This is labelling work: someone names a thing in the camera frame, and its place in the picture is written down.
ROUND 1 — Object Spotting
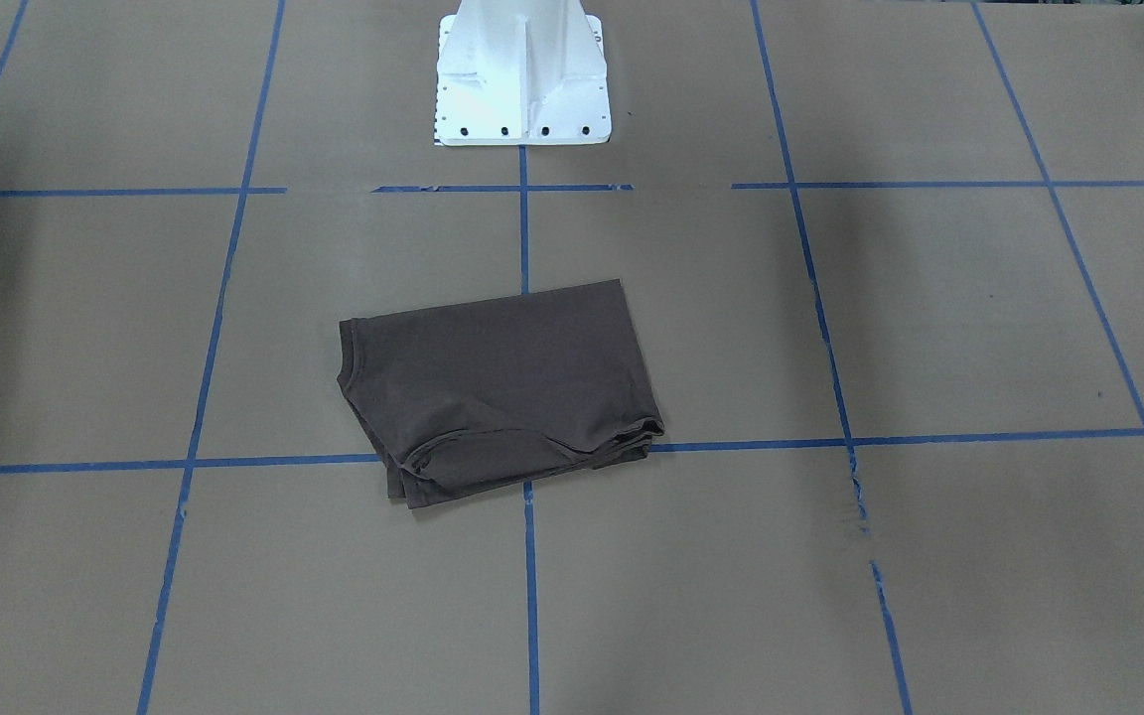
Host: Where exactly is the brown t-shirt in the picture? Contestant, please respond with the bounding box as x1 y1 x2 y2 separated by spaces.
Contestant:
337 279 664 508

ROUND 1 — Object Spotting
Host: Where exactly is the white camera pedestal column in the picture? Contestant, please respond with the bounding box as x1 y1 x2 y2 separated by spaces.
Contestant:
432 1 613 148

